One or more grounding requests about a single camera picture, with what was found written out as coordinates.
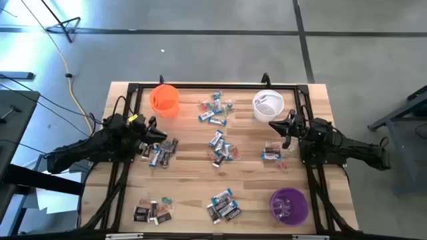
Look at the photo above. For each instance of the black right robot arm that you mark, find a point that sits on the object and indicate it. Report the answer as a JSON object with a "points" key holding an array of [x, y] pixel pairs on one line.
{"points": [[350, 146]]}

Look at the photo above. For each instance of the white jack-o-lantern bucket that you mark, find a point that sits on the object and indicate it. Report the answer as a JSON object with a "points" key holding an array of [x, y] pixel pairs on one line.
{"points": [[268, 110]]}

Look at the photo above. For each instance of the orange clear-wrapped candy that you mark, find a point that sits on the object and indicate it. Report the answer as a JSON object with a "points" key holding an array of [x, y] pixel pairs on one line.
{"points": [[145, 201], [166, 209], [211, 155]]}

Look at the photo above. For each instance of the black aluminium table frame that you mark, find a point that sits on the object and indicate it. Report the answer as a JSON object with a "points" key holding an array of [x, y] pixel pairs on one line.
{"points": [[217, 86]]}

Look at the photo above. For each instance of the teal clear-wrapped candy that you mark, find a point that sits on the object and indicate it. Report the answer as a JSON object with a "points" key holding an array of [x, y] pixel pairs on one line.
{"points": [[210, 106], [166, 200]]}

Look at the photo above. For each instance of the silver blue-end candy packet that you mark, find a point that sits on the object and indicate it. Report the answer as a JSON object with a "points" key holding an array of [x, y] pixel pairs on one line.
{"points": [[223, 203]]}

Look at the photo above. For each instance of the purple plastic bowl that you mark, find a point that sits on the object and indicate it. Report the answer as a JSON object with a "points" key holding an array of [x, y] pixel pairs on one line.
{"points": [[297, 213]]}

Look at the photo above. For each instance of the yellow tag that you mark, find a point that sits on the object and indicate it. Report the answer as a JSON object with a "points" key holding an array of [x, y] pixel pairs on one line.
{"points": [[132, 118]]}

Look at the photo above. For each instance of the white paper sheet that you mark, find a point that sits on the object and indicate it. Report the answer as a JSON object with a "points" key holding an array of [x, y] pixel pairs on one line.
{"points": [[80, 168], [58, 201]]}

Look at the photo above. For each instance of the orange plastic bucket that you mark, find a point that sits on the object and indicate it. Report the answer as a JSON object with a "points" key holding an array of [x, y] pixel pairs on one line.
{"points": [[163, 100]]}

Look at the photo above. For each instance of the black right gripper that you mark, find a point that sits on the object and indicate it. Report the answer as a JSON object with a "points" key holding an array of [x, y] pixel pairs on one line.
{"points": [[298, 130]]}

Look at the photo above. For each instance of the grey metal table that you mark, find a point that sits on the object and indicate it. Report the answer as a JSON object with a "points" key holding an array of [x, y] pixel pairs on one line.
{"points": [[397, 114]]}

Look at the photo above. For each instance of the black table beam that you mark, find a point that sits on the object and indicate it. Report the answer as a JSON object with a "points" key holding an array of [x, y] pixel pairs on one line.
{"points": [[40, 180]]}

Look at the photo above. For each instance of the green clear-wrapped candy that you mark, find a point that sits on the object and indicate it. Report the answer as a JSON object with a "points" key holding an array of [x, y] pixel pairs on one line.
{"points": [[228, 107], [291, 152]]}

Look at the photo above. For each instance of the black side table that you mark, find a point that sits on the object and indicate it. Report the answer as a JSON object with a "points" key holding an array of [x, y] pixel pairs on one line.
{"points": [[16, 133]]}

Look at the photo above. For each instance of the black tripod stand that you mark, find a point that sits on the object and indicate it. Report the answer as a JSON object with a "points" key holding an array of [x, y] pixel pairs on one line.
{"points": [[65, 34]]}

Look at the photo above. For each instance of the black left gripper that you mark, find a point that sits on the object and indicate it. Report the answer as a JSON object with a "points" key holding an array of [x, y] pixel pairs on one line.
{"points": [[143, 130]]}

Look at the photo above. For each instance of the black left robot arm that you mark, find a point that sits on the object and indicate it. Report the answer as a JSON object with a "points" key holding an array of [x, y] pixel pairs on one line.
{"points": [[93, 150]]}

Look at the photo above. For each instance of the silver metal bracket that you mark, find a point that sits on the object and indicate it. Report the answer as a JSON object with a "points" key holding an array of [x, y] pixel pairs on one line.
{"points": [[310, 237], [123, 236]]}

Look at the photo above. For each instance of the red clear-wrapped candy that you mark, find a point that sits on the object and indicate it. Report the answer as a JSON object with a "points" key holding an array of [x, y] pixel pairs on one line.
{"points": [[273, 145], [235, 152], [283, 166], [203, 106]]}

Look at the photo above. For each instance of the dark grey floor bar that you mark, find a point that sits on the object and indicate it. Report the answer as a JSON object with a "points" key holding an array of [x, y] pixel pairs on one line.
{"points": [[16, 75]]}

